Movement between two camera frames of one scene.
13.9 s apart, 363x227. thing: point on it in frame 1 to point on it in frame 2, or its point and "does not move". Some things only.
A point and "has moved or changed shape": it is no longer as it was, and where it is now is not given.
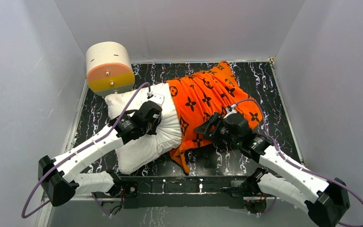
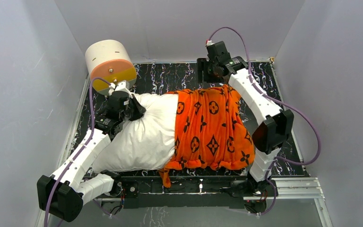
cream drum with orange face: x=110 y=70 does not move
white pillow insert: x=140 y=152 has moved or changed shape
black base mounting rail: x=183 y=192 does not move
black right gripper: x=215 y=120 to x=202 y=65
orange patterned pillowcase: x=199 y=96 has moved or changed shape
